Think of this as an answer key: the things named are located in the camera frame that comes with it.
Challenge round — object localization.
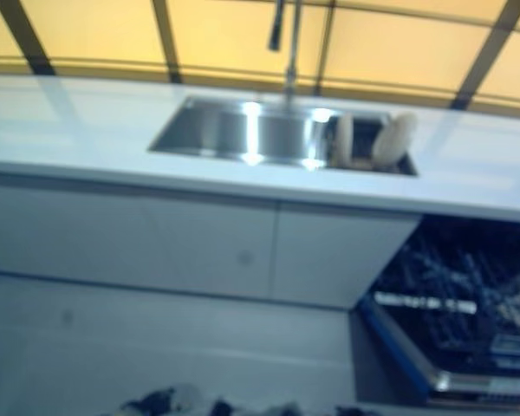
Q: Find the white cabinet door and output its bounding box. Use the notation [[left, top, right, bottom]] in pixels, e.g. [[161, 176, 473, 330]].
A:
[[0, 171, 282, 300], [271, 201, 421, 311]]

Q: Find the cream round plate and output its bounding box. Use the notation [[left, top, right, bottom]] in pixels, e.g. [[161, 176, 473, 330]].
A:
[[372, 111, 417, 162], [334, 113, 356, 166]]

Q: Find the chrome kitchen faucet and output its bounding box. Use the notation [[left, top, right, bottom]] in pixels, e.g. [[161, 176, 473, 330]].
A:
[[266, 0, 304, 103]]

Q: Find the stainless steel sink basin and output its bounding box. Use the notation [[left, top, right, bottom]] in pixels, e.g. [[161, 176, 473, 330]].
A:
[[146, 95, 419, 177]]

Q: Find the black steel roll-up drying rack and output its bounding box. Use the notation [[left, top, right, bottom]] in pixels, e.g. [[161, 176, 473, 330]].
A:
[[327, 113, 418, 175]]

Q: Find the dark framed yellow window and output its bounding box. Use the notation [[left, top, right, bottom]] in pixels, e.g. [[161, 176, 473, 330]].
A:
[[0, 0, 520, 109]]

